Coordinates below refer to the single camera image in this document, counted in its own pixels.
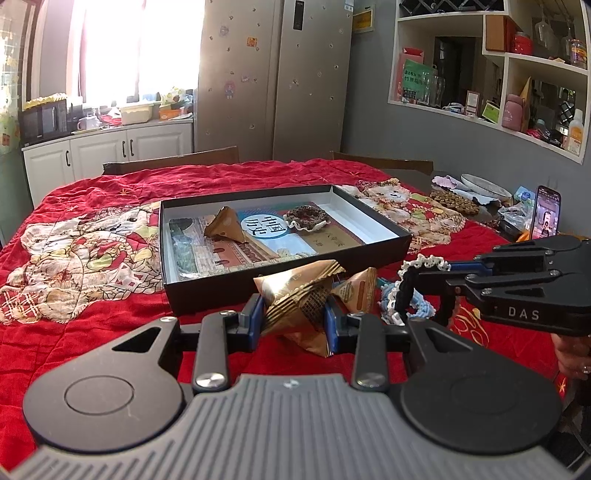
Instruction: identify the light blue knitted scrunchie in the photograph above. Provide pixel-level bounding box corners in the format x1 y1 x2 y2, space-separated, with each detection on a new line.
379 279 437 324

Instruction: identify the smartphone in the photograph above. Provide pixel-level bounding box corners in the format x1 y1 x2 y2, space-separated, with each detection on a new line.
530 185 561 241

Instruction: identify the yellow wall sign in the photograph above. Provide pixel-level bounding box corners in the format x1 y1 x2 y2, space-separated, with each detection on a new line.
353 4 375 33

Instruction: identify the black microwave oven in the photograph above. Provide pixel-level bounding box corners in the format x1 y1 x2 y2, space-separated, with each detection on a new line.
18 99 70 146

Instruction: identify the wooden bead mat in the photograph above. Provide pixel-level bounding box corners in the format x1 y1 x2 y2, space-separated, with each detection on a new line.
430 190 481 215

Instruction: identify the red printed blanket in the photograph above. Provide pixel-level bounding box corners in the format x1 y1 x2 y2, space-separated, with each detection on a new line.
0 159 568 462

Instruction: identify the white plastic bottle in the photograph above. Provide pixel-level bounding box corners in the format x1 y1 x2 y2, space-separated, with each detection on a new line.
566 108 585 155

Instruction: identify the brown box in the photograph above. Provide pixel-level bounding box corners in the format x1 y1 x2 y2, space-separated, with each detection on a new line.
485 14 506 52

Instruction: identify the pink thermos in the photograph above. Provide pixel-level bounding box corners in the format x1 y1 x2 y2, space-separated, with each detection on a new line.
502 93 523 131

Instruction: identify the black and white lace scrunchie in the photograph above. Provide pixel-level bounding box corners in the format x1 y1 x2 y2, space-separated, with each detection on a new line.
397 254 453 326

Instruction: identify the glass jar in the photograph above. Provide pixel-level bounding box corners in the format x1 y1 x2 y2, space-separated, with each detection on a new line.
568 39 588 69

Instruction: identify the red jar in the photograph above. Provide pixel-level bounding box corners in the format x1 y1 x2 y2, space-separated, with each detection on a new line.
510 32 534 56

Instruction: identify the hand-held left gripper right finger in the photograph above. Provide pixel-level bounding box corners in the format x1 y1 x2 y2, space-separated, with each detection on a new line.
322 300 481 394

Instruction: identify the printed book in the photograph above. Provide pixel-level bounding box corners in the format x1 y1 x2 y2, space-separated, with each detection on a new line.
168 200 365 280

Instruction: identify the yellow lace cloth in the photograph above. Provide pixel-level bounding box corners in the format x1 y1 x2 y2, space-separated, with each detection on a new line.
23 92 70 109

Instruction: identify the white wall shelf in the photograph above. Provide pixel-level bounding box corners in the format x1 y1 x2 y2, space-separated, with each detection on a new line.
387 0 591 164

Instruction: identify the bright window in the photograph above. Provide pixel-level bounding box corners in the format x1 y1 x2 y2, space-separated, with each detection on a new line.
69 0 206 104

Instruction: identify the person's right hand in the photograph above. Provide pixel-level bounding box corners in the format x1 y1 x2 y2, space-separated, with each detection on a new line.
551 332 591 381

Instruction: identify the brown knitted scrunchie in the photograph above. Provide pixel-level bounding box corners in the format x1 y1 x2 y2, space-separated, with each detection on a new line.
283 203 329 234

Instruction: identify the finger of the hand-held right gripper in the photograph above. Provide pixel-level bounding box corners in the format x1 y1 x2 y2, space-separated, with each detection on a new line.
413 271 469 325
449 256 497 278

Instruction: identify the white kitchen cabinet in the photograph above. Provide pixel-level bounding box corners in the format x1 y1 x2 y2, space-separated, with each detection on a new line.
22 121 195 208

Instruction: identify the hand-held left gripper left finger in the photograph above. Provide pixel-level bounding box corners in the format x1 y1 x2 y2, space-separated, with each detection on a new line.
111 293 266 394

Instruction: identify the shallow black cardboard box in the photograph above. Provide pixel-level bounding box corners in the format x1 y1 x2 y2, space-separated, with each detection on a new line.
158 184 413 317

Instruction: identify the wooden chair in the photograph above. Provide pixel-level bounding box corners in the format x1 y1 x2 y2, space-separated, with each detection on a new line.
330 151 435 178
102 146 241 175

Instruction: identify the cream plastic container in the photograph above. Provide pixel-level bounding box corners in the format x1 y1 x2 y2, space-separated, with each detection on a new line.
119 102 154 125

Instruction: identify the white floral bag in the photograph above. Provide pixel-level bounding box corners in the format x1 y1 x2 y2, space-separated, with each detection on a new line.
161 87 190 107

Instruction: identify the white oval plate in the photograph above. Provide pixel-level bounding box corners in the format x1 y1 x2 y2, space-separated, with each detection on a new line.
461 174 512 200

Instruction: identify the beige two-door refrigerator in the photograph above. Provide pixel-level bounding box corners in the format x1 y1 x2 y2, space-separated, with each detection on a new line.
193 0 354 162

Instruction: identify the glass mug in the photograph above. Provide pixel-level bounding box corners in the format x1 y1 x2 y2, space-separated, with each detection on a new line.
418 74 446 107

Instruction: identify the gold triangular snack packet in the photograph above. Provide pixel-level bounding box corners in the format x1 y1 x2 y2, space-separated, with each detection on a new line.
204 206 247 244
331 267 379 319
253 259 347 358

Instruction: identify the brown paper bag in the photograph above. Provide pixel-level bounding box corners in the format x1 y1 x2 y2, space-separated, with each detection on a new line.
519 76 534 132

